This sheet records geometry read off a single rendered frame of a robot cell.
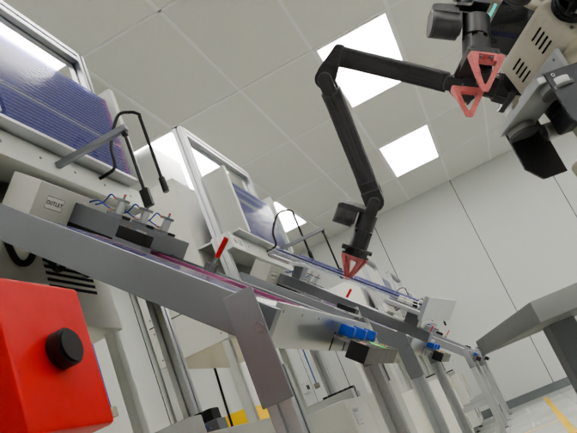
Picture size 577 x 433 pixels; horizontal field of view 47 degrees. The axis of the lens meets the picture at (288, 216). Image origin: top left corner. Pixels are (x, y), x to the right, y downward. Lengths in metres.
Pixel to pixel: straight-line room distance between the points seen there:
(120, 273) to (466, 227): 8.25
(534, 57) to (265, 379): 1.11
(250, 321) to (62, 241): 0.40
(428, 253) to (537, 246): 1.39
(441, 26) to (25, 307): 1.01
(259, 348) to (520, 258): 8.25
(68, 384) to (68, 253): 0.51
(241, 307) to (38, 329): 0.36
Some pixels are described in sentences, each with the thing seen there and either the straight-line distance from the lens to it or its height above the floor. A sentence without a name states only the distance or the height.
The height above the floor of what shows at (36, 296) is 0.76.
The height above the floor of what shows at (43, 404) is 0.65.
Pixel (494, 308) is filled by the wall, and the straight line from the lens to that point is 9.07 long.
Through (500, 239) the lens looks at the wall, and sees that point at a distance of 9.18.
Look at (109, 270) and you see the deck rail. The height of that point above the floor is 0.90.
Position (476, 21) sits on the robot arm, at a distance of 1.46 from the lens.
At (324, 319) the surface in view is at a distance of 1.27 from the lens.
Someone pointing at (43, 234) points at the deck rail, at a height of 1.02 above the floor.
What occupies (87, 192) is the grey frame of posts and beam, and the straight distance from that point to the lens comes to 1.80.
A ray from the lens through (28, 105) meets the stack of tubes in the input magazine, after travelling 1.70.
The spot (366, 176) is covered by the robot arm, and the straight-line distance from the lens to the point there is 1.94.
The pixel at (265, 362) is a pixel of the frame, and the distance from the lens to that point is 0.97.
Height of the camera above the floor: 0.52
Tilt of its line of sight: 18 degrees up
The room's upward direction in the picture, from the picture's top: 23 degrees counter-clockwise
